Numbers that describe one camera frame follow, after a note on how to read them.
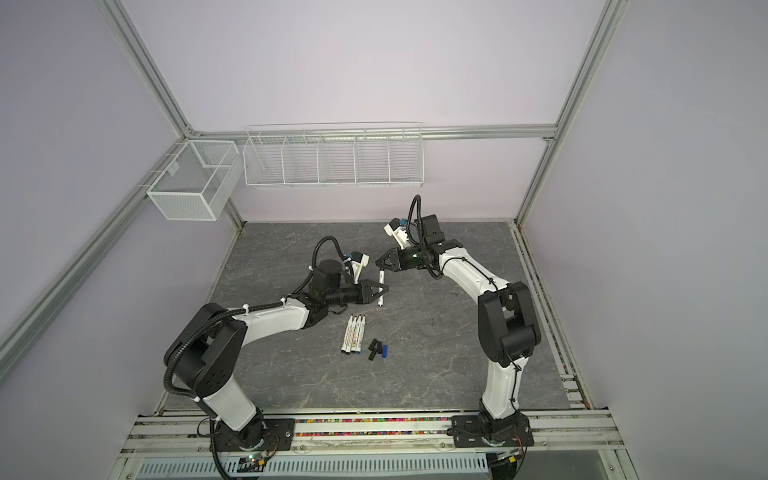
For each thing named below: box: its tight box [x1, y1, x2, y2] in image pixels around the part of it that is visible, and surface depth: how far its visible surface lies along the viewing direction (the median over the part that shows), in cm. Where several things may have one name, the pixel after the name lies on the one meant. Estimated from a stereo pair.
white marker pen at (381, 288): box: [378, 270, 385, 307], surface depth 86 cm
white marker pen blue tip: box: [356, 314, 366, 355], surface depth 91 cm
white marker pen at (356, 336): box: [350, 314, 362, 353], surface depth 91 cm
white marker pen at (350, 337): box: [345, 315, 357, 355], surface depth 91 cm
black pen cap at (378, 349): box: [368, 338, 382, 357], surface depth 90 cm
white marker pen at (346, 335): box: [341, 314, 354, 353], surface depth 91 cm
